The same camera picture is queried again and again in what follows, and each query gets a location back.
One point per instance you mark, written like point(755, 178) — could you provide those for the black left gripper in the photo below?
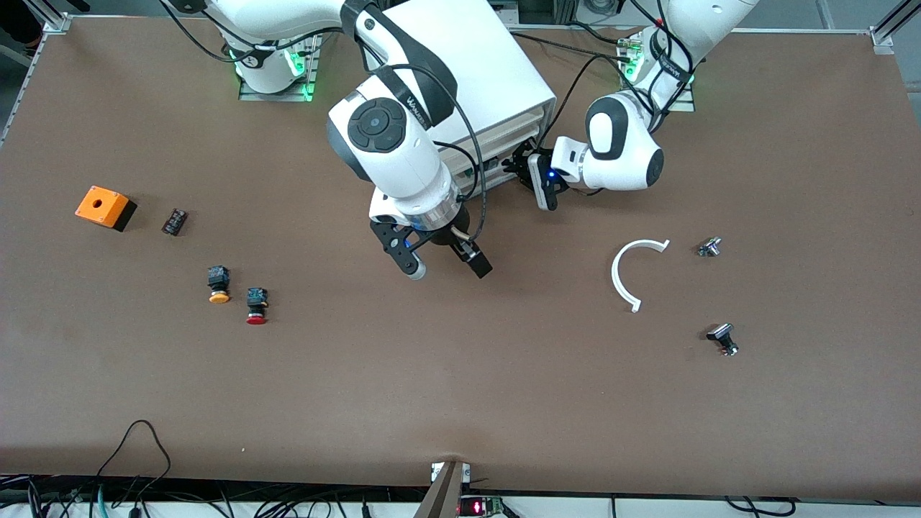
point(519, 163)

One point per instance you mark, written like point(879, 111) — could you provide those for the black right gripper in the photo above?
point(455, 232)

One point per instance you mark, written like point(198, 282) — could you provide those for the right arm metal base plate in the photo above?
point(252, 93)

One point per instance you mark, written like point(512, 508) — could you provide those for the small black terminal block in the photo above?
point(175, 221)

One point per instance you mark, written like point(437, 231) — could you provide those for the red push button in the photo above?
point(257, 298)

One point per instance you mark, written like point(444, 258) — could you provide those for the white drawer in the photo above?
point(496, 176)
point(518, 122)
point(507, 146)

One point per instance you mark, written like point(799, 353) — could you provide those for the orange button enclosure box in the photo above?
point(101, 205)

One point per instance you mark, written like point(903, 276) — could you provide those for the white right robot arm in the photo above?
point(403, 165)

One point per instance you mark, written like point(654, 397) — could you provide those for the black switch with white face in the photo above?
point(722, 334)

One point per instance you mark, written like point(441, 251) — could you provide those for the device with red display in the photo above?
point(478, 507)

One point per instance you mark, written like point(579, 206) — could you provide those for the white top drawer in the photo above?
point(518, 122)

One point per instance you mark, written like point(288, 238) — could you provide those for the white semicircular plastic bracket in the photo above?
point(615, 277)

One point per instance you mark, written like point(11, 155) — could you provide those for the brown camera mount post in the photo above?
point(442, 496)

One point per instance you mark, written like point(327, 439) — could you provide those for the white bottom drawer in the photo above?
point(496, 176)

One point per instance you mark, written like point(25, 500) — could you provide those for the aluminium corner profile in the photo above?
point(885, 36)
point(54, 21)

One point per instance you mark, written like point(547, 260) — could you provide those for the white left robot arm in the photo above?
point(626, 151)

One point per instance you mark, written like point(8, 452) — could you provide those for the white middle drawer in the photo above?
point(507, 146)

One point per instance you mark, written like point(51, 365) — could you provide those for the white drawer cabinet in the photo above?
point(489, 65)

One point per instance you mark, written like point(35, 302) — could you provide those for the yellow push button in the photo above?
point(219, 280)

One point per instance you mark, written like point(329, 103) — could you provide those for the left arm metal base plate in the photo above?
point(676, 106)

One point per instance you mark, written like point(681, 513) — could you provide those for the white mount bracket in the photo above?
point(468, 473)

